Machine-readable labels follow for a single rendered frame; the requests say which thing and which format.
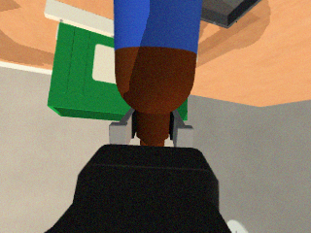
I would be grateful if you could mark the grey rectangular tray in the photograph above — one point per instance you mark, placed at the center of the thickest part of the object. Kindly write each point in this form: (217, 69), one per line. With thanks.
(225, 13)

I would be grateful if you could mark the green crate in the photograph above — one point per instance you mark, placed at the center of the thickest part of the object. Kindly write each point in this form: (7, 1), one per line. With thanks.
(83, 80)

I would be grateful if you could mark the blue and brown bottle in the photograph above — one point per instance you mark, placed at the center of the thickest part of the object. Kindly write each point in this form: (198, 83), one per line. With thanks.
(155, 44)

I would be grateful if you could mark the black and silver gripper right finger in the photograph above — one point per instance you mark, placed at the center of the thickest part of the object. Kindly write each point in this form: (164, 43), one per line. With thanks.
(181, 134)

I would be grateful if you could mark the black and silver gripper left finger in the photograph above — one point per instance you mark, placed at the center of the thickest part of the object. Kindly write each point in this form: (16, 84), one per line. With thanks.
(121, 132)

